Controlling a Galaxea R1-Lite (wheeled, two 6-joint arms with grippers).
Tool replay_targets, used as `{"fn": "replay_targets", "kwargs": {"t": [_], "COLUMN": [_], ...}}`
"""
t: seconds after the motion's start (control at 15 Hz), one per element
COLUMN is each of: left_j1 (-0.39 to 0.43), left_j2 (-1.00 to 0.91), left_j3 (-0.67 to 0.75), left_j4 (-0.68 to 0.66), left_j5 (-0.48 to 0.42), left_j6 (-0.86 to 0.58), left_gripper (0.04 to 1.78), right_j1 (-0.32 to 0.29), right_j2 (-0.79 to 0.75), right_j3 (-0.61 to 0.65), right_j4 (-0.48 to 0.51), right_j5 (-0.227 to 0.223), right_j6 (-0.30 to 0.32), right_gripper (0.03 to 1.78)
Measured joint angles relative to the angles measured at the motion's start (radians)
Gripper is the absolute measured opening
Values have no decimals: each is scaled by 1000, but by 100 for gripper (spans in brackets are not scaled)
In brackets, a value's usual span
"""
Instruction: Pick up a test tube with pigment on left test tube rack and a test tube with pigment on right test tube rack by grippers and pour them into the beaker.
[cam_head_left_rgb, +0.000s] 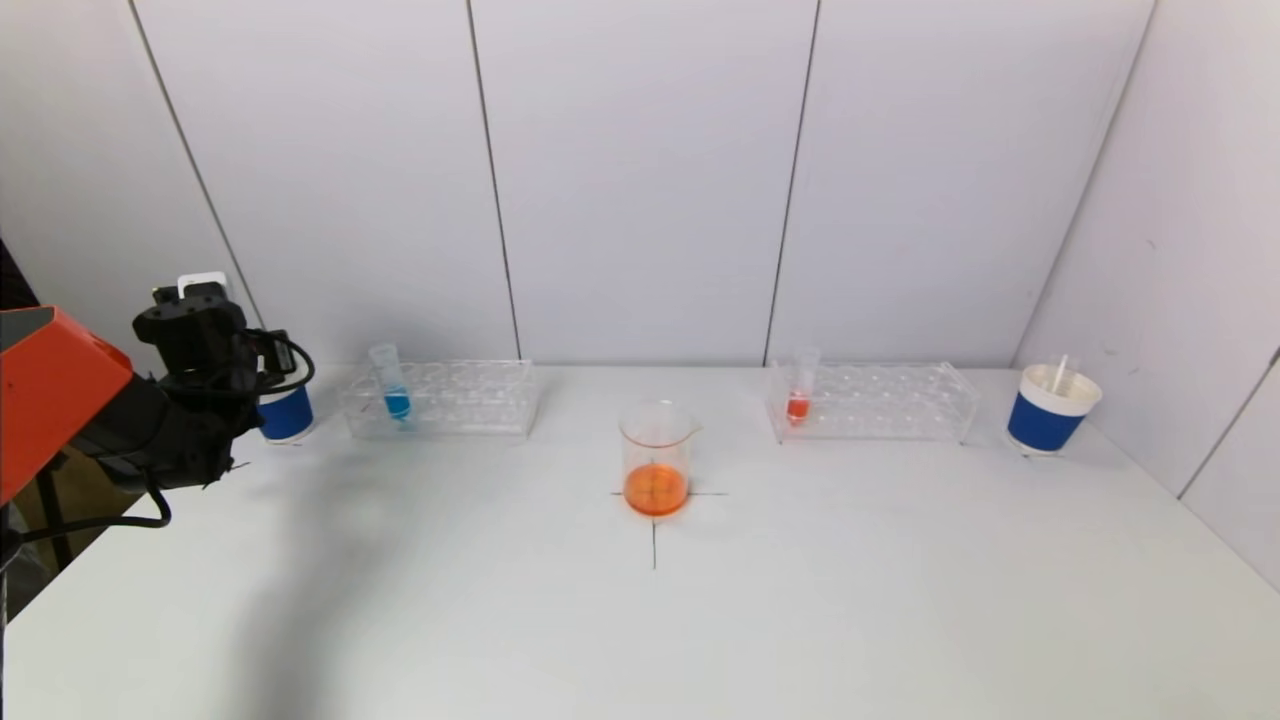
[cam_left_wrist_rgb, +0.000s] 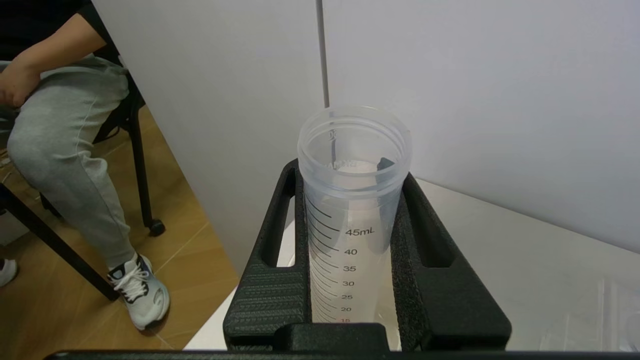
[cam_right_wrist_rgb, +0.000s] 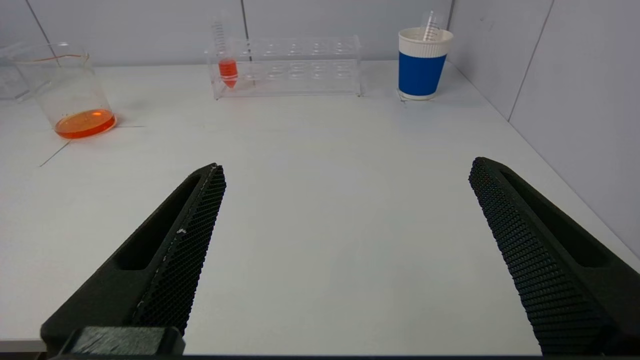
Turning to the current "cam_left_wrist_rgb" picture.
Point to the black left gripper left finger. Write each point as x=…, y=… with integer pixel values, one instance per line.
x=270, y=300

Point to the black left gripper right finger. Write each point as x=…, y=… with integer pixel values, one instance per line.
x=450, y=310

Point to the test tube with red pigment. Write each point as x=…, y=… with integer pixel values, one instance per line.
x=350, y=240

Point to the bare bystander forearm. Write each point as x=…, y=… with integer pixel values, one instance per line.
x=65, y=45

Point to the clear acrylic test tube rack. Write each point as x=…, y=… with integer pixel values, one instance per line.
x=600, y=320

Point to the bare bystander hand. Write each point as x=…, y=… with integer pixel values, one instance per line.
x=20, y=82

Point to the blue white paper cup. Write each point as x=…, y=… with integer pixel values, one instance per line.
x=387, y=325

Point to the grey white sneaker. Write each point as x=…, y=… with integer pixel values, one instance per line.
x=142, y=295
x=6, y=272

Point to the black wheeled chair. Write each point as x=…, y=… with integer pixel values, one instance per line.
x=140, y=170

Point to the black tripod stand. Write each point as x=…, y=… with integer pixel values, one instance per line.
x=60, y=245

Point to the grey fabric object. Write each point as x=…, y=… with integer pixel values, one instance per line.
x=65, y=150

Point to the black shirt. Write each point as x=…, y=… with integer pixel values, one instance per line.
x=30, y=25

